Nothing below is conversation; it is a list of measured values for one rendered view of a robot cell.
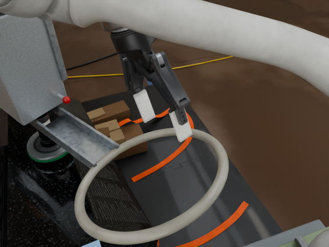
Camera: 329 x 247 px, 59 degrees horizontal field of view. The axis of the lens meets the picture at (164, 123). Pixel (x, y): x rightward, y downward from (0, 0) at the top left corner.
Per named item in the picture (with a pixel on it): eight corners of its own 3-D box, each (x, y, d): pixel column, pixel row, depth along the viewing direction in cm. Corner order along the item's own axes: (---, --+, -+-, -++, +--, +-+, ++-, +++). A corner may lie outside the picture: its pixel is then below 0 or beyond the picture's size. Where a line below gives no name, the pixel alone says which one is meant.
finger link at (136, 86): (132, 64, 52) (128, 59, 52) (130, 97, 62) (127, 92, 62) (150, 55, 53) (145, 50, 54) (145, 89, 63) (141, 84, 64)
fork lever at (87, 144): (-10, 104, 133) (-14, 95, 130) (28, 84, 144) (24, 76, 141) (88, 180, 101) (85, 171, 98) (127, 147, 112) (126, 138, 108)
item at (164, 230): (49, 207, 94) (44, 201, 92) (149, 125, 121) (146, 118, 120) (154, 284, 60) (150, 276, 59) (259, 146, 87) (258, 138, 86)
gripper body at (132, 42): (159, 15, 47) (175, 68, 52) (135, 17, 54) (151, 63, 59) (120, 33, 45) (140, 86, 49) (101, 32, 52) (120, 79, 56)
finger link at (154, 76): (151, 56, 53) (152, 51, 52) (187, 104, 51) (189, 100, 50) (133, 64, 52) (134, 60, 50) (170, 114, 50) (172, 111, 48)
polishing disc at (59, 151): (29, 131, 147) (28, 130, 146) (72, 124, 151) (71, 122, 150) (25, 163, 132) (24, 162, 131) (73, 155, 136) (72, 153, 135)
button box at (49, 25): (51, 74, 120) (29, 6, 101) (56, 71, 122) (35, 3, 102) (63, 81, 117) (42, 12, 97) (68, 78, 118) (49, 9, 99)
